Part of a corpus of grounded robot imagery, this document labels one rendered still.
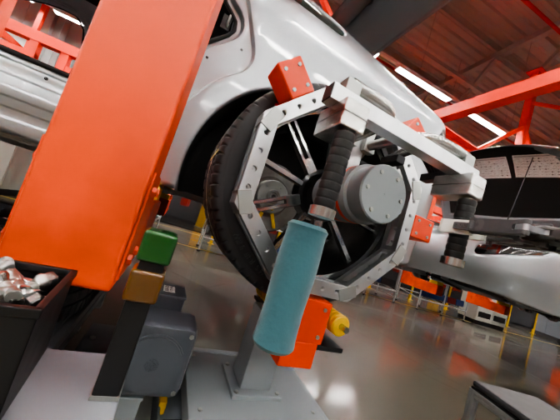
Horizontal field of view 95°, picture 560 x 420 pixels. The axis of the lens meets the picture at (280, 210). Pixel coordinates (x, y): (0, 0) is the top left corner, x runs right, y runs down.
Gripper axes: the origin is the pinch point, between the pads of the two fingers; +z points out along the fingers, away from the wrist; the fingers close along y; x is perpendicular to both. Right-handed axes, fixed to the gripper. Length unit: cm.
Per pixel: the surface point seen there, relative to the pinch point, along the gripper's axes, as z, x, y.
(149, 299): -1, -25, -55
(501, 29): 392, 682, 563
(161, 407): 37, -66, -42
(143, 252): -1, -20, -57
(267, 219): 77, -8, -15
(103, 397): -1, -37, -56
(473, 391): 34, -53, 87
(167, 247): -1, -19, -55
